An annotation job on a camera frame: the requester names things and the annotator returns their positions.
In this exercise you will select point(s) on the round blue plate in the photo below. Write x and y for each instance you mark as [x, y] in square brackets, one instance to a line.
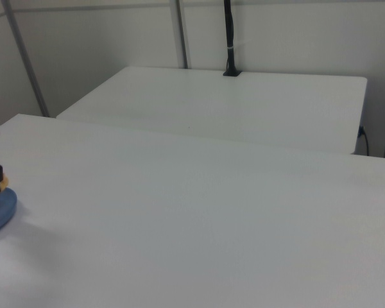
[4, 208]

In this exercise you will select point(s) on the white side table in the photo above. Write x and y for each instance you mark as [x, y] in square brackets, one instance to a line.
[244, 106]

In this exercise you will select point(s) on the black camera pole with base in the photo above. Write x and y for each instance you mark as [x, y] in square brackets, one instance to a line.
[230, 38]

